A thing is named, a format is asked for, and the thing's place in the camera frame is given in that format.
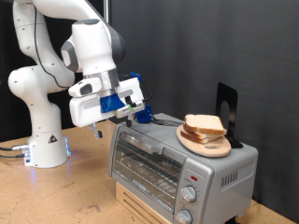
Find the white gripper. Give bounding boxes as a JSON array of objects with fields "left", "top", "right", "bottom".
[{"left": 68, "top": 77, "right": 146, "bottom": 140}]

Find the metal spatula with blue block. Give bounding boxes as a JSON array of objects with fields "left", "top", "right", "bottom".
[{"left": 135, "top": 104, "right": 183, "bottom": 127}]

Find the glass toaster oven door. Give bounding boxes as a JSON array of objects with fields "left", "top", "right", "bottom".
[{"left": 109, "top": 124, "right": 188, "bottom": 217}]

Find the wooden box under oven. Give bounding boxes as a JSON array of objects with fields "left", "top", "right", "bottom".
[{"left": 115, "top": 181, "right": 173, "bottom": 224}]

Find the silver oven knob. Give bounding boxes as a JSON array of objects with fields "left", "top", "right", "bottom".
[
  {"left": 179, "top": 185, "right": 197, "bottom": 203},
  {"left": 175, "top": 209, "right": 193, "bottom": 224}
]

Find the silver toaster oven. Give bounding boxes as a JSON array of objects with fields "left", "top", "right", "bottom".
[{"left": 107, "top": 112, "right": 260, "bottom": 224}]

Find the round wooden cutting board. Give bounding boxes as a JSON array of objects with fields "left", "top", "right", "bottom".
[{"left": 176, "top": 123, "right": 233, "bottom": 159}]

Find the metal pole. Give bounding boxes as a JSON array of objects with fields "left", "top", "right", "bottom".
[{"left": 103, "top": 0, "right": 112, "bottom": 24}]

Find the black metal bookend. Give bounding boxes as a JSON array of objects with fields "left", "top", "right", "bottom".
[{"left": 214, "top": 81, "right": 244, "bottom": 149}]

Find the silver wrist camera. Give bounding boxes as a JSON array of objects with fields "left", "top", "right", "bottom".
[{"left": 114, "top": 101, "right": 146, "bottom": 119}]

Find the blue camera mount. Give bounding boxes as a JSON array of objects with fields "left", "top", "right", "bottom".
[{"left": 99, "top": 91, "right": 126, "bottom": 114}]

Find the blue cable clip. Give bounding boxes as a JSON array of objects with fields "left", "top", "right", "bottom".
[{"left": 129, "top": 71, "right": 143, "bottom": 83}]

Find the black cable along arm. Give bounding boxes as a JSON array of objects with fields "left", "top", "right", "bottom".
[{"left": 32, "top": 6, "right": 154, "bottom": 104}]

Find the base cable with silver plug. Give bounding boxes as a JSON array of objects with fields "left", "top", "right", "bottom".
[{"left": 0, "top": 143, "right": 30, "bottom": 153}]

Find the black base cable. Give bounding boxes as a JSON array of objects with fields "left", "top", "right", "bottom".
[{"left": 0, "top": 152, "right": 26, "bottom": 160}]

